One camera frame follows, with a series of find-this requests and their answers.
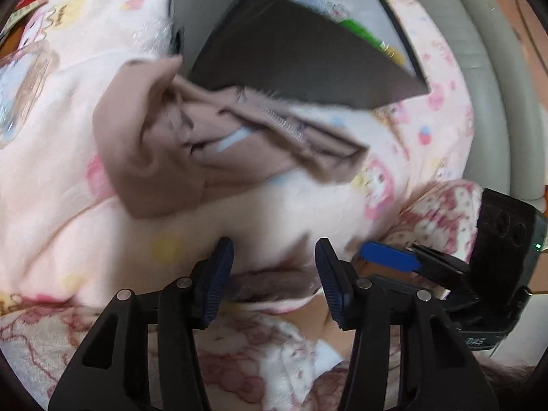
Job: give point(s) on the black storage box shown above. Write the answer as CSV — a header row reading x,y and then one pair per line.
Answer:
x,y
299,51

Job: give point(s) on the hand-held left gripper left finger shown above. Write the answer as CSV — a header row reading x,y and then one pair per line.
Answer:
x,y
217,284

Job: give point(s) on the green snack packet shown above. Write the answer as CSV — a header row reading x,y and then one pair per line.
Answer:
x,y
368,34

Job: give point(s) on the brown cloth garment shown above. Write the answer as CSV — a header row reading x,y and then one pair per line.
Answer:
x,y
150,158

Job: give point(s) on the pink floral cloth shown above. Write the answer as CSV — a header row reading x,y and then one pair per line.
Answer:
x,y
239,351

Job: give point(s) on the grey padded sofa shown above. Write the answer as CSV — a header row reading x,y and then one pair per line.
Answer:
x,y
492,94

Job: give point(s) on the white printed packet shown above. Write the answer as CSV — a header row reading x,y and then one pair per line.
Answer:
x,y
319,2

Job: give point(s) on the pink cartoon printed blanket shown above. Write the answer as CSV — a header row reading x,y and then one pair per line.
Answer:
x,y
64,222

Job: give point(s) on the clear plastic bag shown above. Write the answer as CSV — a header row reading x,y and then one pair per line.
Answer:
x,y
21,94

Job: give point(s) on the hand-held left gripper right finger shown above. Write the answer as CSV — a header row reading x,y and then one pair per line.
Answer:
x,y
332,284

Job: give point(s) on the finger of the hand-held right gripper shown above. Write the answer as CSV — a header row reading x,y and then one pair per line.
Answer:
x,y
387,257

